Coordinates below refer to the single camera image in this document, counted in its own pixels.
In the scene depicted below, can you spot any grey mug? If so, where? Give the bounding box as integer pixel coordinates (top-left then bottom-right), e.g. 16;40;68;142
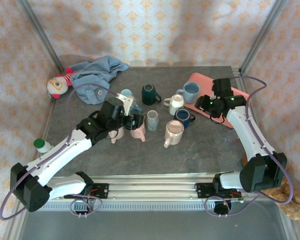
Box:
146;109;160;131

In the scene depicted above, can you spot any dark green mug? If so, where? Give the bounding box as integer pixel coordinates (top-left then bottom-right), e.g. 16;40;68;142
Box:
141;83;162;106

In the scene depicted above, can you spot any beige mug purple interior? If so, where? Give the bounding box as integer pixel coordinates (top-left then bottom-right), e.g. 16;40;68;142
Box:
163;119;185;149

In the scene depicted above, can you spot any white faceted mug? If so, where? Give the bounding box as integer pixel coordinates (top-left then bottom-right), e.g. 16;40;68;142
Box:
163;93;185;116

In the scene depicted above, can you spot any navy blue mug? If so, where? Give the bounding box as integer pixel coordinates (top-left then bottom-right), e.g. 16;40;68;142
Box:
173;108;196;130

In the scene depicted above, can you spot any glossy pale blue mug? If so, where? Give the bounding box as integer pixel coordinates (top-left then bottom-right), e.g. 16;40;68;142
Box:
119;88;137;105

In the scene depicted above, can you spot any matte light blue mug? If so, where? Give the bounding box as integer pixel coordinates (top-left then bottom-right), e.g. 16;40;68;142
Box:
175;81;201;104

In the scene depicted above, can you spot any pink plastic tray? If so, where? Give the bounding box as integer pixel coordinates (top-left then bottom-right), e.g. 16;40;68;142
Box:
183;72;250;130

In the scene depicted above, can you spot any clear plastic water bottle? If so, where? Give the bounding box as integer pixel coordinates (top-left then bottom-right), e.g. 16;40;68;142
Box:
223;128;239;145

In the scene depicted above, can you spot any light blue button shirt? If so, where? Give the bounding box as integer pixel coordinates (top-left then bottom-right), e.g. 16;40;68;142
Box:
69;55;130;105

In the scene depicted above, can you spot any white plush doll with glasses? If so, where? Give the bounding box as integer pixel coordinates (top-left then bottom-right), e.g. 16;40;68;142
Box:
46;66;77;100

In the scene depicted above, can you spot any green capped white bottle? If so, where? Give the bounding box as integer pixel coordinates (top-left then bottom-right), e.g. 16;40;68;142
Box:
33;138;52;154

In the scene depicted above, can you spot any grey metal shelf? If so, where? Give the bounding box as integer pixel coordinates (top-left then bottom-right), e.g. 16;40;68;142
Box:
14;199;291;240

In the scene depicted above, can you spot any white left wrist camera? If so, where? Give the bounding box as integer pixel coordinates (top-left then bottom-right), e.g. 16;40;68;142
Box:
116;92;136;116

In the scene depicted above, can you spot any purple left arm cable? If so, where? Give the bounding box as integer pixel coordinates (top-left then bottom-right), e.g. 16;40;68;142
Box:
0;84;121;221

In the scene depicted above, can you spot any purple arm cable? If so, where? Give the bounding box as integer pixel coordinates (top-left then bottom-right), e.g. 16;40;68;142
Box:
0;84;121;221
204;76;295;218

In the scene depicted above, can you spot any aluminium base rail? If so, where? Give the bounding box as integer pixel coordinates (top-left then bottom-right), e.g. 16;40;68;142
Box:
49;173;245;201

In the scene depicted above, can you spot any aluminium frame post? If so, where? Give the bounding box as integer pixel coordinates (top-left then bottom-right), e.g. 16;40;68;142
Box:
16;0;66;73
239;0;288;73

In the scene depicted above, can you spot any slotted grey cable duct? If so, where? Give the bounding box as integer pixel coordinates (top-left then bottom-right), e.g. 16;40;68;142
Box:
43;201;232;211

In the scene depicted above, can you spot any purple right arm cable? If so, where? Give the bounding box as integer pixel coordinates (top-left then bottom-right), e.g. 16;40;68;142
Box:
204;76;295;218

